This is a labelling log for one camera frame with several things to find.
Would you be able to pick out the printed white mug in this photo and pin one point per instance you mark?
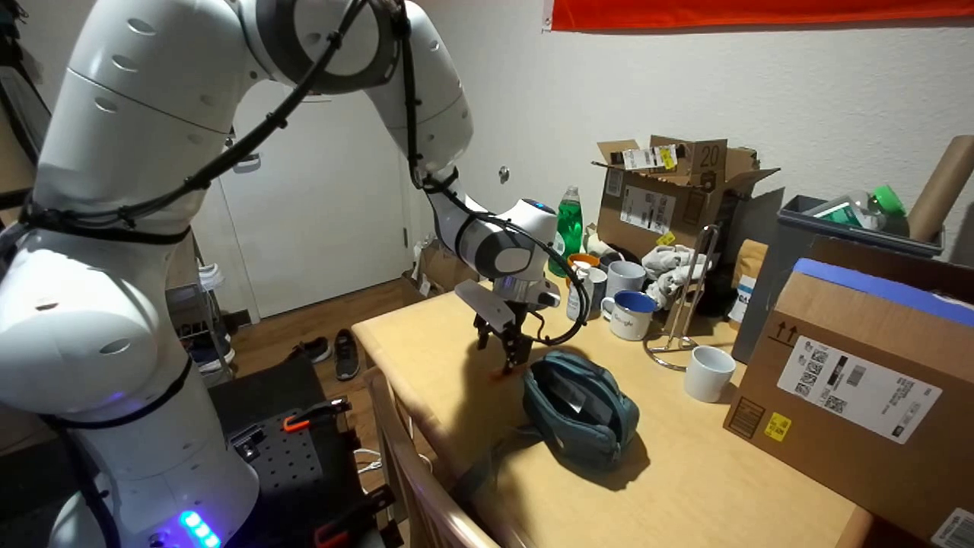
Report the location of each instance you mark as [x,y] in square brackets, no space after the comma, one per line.
[591,293]

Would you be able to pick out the white mug blue rim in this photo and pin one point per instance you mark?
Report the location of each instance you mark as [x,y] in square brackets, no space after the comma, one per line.
[629,313]

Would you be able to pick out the plain white mug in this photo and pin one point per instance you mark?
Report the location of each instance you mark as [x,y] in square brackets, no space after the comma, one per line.
[711,371]

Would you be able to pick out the white crumpled cloth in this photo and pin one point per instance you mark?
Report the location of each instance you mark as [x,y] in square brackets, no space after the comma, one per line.
[674,270]

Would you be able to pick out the dark grey trash bin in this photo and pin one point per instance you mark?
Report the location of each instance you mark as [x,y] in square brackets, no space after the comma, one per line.
[793,263]

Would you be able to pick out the dark shoe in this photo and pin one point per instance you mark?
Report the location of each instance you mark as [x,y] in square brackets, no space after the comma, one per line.
[344,354]
[312,350]

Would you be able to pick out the white door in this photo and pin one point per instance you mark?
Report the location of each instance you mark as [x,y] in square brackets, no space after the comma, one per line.
[306,224]

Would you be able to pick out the orange mug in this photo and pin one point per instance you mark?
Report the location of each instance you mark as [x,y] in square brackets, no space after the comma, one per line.
[582,260]

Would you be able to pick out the closed cardboard box blue tape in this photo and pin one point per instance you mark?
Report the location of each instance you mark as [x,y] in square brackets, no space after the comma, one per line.
[863,407]

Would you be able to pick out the wooden chair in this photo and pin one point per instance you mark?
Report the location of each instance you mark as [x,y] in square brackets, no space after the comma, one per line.
[428,497]

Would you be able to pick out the open cardboard box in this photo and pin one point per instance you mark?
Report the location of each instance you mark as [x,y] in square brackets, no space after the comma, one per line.
[671,200]

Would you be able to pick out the green item in bin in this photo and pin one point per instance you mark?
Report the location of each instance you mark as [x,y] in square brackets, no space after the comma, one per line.
[888,201]

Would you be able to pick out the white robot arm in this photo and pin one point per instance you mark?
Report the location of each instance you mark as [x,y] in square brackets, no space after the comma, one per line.
[124,153]

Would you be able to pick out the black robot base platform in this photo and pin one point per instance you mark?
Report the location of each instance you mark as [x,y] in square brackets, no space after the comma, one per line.
[293,457]

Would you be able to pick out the green dish soap bottle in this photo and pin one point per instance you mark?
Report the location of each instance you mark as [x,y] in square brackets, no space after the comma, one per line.
[570,224]

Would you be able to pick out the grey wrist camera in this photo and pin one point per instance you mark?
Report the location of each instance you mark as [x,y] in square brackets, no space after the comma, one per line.
[486,302]

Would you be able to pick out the cardboard tube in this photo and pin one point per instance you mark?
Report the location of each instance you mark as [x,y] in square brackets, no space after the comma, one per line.
[938,187]

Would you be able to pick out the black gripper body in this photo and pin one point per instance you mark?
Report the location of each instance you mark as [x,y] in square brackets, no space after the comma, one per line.
[503,321]

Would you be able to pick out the red wall banner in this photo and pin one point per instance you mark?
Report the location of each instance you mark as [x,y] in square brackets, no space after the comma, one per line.
[762,14]

